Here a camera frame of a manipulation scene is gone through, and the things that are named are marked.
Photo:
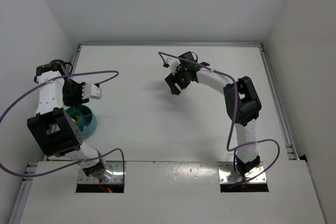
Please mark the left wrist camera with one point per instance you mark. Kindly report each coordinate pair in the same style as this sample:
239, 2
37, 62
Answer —
91, 91

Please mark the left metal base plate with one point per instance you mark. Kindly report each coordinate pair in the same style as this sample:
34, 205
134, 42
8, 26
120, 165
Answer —
111, 172

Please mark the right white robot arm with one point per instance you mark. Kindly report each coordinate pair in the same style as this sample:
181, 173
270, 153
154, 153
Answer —
241, 100

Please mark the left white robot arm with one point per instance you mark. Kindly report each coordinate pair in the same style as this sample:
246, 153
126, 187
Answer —
57, 122

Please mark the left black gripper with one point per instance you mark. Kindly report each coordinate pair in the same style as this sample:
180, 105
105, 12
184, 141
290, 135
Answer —
72, 94

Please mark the teal round divided container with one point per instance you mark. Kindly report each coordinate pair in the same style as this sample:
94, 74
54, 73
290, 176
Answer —
88, 119

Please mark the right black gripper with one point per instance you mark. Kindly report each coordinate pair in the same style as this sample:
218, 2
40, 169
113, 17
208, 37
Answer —
177, 80

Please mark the yellow long lego brick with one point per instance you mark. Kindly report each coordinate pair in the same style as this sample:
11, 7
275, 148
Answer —
76, 117

